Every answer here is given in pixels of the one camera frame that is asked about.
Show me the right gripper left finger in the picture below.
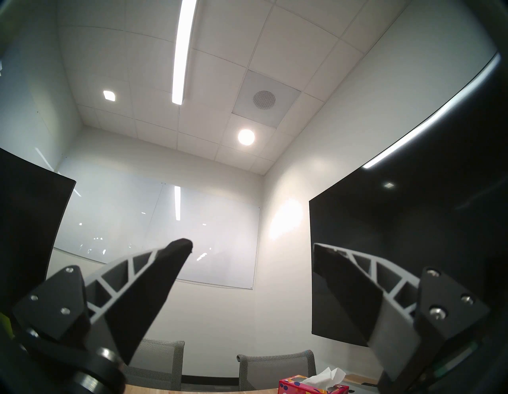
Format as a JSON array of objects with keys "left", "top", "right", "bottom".
[{"left": 12, "top": 238, "right": 194, "bottom": 366}]

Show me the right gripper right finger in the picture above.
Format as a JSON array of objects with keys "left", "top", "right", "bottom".
[{"left": 312, "top": 243, "right": 491, "bottom": 392}]

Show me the grey ribbed office chair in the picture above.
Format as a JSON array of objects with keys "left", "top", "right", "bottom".
[{"left": 123, "top": 338, "right": 186, "bottom": 392}]

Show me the glass whiteboard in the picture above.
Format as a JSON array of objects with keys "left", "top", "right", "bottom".
[{"left": 54, "top": 157, "right": 261, "bottom": 290}]

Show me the grey mesh office chair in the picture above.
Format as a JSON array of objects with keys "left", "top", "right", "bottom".
[{"left": 237, "top": 350, "right": 317, "bottom": 392}]

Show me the colourful red tissue box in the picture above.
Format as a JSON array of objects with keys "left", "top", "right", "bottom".
[{"left": 278, "top": 367, "right": 350, "bottom": 394}]

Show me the round ceiling speaker grille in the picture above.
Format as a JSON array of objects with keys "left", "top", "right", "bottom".
[{"left": 252, "top": 90, "right": 276, "bottom": 110}]

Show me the linear ceiling light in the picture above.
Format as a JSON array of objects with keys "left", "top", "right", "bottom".
[{"left": 171, "top": 0, "right": 198, "bottom": 106}]

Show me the black wall-mounted screen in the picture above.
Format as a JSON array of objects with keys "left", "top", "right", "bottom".
[{"left": 309, "top": 52, "right": 508, "bottom": 350}]

